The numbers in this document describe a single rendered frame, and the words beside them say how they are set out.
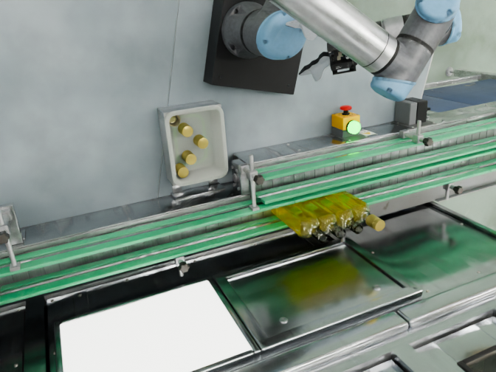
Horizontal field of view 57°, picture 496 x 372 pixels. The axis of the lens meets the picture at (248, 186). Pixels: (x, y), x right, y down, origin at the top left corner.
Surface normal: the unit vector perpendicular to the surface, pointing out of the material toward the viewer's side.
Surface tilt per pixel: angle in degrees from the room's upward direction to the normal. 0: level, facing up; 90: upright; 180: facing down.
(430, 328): 90
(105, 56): 0
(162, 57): 0
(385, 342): 90
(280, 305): 90
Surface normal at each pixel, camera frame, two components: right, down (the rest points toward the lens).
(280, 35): 0.36, 0.46
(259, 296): -0.06, -0.92
